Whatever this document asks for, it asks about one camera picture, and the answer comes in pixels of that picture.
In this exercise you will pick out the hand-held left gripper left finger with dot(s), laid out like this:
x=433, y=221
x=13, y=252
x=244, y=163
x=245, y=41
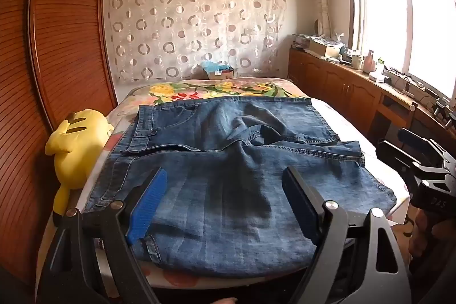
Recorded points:
x=148, y=208

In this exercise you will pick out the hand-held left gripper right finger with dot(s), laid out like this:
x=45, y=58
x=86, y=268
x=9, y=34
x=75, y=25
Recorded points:
x=301, y=206

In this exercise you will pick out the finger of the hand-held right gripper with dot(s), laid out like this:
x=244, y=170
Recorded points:
x=413, y=138
x=392, y=152

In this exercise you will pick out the blue denim pants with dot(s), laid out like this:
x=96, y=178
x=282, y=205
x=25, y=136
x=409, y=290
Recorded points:
x=231, y=183

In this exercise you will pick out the person's right hand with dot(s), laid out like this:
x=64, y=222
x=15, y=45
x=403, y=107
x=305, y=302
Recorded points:
x=422, y=243

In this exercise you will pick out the white tissue box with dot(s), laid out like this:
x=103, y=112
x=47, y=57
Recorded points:
x=377, y=78

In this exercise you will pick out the strawberry-print bed sheet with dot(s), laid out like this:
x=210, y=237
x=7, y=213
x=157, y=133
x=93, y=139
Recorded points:
x=185, y=281

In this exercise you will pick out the wooden cabinet counter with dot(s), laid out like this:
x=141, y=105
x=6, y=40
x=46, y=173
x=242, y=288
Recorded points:
x=338, y=83

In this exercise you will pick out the pink bottle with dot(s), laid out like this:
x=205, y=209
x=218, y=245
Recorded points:
x=369, y=61

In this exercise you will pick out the yellow plush toy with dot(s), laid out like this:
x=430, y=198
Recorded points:
x=78, y=147

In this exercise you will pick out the open cardboard box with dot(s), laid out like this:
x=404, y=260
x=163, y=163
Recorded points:
x=324, y=47

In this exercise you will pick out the window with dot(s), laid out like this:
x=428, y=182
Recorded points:
x=392, y=12

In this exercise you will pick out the floral blanket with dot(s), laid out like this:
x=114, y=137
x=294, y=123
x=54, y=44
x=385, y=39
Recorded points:
x=221, y=90

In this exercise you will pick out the small cardboard box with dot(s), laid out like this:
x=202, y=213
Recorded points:
x=222, y=73

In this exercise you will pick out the blue plastic bag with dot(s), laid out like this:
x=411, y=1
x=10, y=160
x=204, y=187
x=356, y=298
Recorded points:
x=213, y=65

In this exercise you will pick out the wooden slatted wardrobe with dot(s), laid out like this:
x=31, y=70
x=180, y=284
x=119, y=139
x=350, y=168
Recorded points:
x=64, y=40

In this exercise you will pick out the circle-patterned wall curtain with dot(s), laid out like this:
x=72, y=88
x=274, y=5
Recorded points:
x=196, y=22

